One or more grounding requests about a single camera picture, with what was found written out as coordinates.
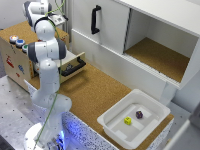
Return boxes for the wooden drawer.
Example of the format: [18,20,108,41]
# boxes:
[57,50,87,78]

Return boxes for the yellow block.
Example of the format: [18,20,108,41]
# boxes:
[123,116,133,126]

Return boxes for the red button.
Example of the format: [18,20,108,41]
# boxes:
[8,34,19,44]

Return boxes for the white sliding door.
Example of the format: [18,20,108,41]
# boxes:
[72,0,131,56]

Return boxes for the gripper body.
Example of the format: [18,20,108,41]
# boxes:
[50,13,67,27]

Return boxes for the black drawer handle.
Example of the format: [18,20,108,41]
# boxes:
[60,56,87,78]

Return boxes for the white plastic box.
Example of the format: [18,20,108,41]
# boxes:
[96,88,172,150]

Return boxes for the wooden drawer box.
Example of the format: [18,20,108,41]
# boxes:
[0,21,71,93]

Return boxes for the purple block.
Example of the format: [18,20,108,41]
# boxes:
[135,110,144,120]

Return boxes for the green button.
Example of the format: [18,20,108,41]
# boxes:
[21,43,30,54]

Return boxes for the blue button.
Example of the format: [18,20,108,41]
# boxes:
[15,38,26,48]

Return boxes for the green cable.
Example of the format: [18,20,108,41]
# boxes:
[32,0,68,150]

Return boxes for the black door handle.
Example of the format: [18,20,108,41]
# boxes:
[90,4,102,36]

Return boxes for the white cabinet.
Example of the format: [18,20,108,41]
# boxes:
[68,0,200,108]

